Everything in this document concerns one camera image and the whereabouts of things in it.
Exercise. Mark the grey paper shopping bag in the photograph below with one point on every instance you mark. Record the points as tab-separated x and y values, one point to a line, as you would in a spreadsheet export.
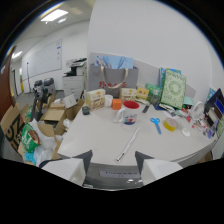
113	80

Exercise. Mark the open cardboard box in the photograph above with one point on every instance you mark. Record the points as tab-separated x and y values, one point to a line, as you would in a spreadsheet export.
57	112

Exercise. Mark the white office printer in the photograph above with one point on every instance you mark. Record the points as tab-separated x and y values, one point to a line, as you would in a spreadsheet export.
74	76

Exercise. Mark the black office chair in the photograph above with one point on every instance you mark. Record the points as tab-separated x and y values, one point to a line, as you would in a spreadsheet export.
49	86

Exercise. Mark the yellow tape roll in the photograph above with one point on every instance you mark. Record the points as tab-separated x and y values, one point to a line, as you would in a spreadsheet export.
170	124

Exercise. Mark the small yellow box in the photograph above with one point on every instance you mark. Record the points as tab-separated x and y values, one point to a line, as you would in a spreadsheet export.
142	92

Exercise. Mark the small white desk fan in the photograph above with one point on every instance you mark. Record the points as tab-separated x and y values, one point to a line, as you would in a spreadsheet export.
194	116

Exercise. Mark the black remote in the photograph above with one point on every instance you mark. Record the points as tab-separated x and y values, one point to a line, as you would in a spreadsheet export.
146	108

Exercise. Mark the white paper cup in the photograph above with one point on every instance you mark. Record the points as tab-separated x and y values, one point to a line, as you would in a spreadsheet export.
108	100

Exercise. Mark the green patterned book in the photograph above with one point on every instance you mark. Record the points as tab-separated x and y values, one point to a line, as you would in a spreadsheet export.
173	88

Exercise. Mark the green packet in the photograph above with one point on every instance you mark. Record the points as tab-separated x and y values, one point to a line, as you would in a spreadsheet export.
153	92

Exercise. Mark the brown wooden door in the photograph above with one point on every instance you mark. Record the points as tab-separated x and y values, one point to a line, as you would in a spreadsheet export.
6	83

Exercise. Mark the dark blue box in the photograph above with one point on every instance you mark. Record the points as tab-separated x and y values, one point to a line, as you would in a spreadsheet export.
216	106

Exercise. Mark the cream printed snack box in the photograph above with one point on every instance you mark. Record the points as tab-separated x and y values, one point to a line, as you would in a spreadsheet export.
128	94

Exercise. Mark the cream yellow tea box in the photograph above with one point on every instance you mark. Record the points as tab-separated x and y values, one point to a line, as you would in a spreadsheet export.
95	99

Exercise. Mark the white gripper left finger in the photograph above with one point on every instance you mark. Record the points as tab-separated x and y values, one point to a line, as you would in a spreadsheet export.
68	169

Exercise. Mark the orange cube box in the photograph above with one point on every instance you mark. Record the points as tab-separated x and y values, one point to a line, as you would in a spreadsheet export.
116	104

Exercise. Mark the small black round object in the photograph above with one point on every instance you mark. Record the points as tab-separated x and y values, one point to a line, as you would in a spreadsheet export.
86	110

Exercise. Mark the wall whiteboard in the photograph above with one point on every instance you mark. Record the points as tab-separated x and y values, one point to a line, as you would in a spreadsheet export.
43	59

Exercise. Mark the ceiling light panel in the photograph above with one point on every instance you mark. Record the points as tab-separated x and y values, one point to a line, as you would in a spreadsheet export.
54	15

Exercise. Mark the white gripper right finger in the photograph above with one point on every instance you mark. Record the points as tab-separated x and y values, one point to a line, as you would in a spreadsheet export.
156	169

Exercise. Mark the white mug with red rim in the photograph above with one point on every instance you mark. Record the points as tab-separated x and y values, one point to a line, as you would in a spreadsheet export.
128	113

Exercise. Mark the cardboard box with black print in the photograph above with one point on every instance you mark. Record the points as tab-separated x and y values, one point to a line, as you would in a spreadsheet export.
13	127

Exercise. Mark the green snack bag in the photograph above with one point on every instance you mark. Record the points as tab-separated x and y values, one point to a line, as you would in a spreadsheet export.
30	138

